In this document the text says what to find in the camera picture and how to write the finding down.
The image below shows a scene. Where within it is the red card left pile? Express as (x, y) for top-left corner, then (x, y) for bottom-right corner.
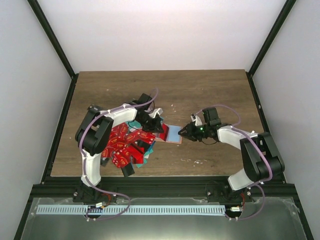
(101, 123), (156, 160)

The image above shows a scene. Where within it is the teal card front pile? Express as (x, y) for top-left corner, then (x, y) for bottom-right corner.
(131, 147), (154, 168)

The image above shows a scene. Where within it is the black aluminium frame rail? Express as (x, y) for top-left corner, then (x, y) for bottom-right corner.
(32, 174), (296, 201)

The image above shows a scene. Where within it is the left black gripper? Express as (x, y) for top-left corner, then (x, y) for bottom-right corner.
(136, 113), (164, 134)

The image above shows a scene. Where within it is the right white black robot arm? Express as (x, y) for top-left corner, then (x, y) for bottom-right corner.
(178, 104), (285, 202)

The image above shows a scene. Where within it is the light blue slotted cable duct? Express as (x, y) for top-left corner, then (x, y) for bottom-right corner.
(36, 204), (226, 216)

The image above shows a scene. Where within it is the red VIP card front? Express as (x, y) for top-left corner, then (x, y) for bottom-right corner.
(112, 153), (130, 168)

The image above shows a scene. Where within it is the pink leather card holder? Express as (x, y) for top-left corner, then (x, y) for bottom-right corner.
(154, 124), (182, 145)

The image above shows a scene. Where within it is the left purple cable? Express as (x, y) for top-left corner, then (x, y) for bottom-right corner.
(78, 87), (160, 222)

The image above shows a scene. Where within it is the black card at front edge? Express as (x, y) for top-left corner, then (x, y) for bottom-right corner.
(120, 163), (135, 178)

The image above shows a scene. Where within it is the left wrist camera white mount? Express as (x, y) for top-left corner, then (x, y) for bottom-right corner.
(151, 107), (163, 118)

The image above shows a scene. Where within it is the purple cable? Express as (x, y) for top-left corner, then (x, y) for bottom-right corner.
(78, 87), (160, 222)
(194, 104), (273, 222)

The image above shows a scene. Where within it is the black VIP card far left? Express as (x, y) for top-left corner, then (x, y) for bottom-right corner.
(87, 104), (101, 112)

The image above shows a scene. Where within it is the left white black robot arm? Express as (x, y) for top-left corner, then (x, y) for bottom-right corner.
(75, 93), (168, 202)

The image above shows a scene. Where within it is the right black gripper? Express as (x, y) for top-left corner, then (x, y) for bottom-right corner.
(178, 122), (210, 143)

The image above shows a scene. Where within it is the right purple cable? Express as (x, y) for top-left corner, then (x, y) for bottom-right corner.
(194, 104), (273, 222)

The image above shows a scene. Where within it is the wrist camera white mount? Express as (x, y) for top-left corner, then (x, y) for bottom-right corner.
(190, 114), (203, 127)
(151, 107), (163, 118)

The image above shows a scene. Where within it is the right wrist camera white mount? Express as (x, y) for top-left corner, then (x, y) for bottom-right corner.
(190, 114), (203, 127)

